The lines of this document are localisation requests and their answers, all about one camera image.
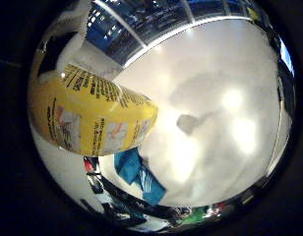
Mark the yellow spray bottle white head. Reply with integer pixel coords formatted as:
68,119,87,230
28,0,159,157

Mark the teal cloth with white stripes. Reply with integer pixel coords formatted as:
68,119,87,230
113,147,167,207

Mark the green flat item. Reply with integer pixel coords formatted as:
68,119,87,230
184,206,210,224

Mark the red and white item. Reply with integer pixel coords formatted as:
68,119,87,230
212,202,228,213

